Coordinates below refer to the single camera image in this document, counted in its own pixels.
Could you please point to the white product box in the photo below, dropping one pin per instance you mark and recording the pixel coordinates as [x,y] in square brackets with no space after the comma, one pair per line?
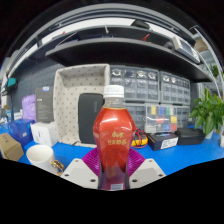
[43,134]

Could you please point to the red drink bottle white cap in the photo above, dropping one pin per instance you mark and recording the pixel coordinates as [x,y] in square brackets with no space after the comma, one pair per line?
[114,133]

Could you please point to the brown cardboard box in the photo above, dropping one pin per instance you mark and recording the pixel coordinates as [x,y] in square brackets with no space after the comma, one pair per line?
[10,148]

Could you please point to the beige dotted storage bin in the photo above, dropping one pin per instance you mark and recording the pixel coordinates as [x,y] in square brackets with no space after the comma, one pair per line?
[68,100]

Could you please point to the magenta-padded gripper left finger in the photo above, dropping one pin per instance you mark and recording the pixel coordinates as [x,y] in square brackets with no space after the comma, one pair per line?
[79,173]

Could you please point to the grey bench instrument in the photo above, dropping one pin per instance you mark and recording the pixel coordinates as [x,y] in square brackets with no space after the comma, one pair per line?
[185,48]

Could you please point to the black rectangular pouch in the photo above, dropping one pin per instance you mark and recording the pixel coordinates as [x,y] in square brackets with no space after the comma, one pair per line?
[87,116]

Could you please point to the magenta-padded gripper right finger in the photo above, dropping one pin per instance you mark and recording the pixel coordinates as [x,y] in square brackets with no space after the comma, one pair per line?
[148,171]

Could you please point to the black flat case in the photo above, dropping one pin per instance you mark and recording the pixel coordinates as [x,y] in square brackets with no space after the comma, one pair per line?
[190,136]

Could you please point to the green potted plant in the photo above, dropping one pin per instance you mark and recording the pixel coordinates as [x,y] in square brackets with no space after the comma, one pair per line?
[208,113]

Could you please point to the white shelf unit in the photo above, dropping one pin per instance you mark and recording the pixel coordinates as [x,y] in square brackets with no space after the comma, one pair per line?
[213,56]

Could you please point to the grey small-parts drawer cabinet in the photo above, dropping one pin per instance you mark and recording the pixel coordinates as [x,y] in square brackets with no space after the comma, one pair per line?
[175,88]
[136,85]

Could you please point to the yellow multimeter red leads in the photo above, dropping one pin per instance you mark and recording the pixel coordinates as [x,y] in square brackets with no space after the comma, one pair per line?
[140,140]

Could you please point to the small teal-screen monitor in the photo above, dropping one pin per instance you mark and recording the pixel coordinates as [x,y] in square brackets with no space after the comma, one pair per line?
[11,82]

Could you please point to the blue product box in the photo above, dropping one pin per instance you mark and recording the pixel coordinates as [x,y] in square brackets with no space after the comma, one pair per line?
[20,131]

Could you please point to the purple plastic bag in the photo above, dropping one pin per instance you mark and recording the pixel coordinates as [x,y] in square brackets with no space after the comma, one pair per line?
[29,107]

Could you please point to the clear organizer box coloured parts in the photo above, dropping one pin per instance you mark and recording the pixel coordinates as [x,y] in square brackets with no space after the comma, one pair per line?
[163,119]

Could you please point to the black overhead desk shelf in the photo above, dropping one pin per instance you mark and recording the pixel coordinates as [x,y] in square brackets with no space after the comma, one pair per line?
[126,53]

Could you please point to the dark grey upright box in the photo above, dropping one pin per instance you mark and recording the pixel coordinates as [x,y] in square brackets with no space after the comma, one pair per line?
[44,105]

